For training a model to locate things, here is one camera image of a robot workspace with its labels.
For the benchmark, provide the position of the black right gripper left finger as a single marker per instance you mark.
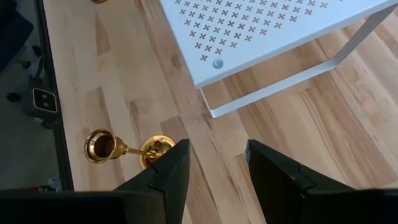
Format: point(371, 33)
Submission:
point(174, 183)

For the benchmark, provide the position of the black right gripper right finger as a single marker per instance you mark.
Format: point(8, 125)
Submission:
point(273, 186)

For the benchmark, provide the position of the white perforated metal shelf riser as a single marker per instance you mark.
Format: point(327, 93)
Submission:
point(248, 46)

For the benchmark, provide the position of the black office chair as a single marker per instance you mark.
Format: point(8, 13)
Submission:
point(12, 34)

